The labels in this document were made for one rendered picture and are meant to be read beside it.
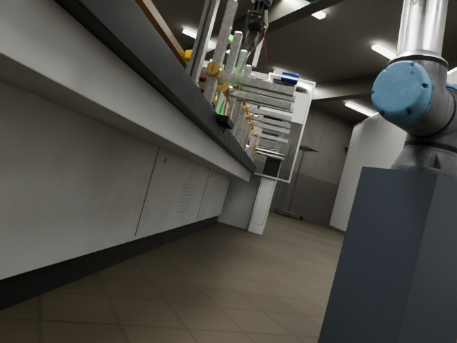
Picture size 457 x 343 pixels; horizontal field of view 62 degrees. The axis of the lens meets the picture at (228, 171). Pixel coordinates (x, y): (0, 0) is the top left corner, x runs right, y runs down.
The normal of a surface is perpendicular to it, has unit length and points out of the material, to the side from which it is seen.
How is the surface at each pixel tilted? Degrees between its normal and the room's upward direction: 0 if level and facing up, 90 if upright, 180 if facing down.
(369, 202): 90
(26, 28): 90
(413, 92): 95
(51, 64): 90
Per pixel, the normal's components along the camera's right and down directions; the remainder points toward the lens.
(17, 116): 0.96, 0.25
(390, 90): -0.76, -0.13
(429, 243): 0.45, 0.09
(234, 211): -0.13, -0.07
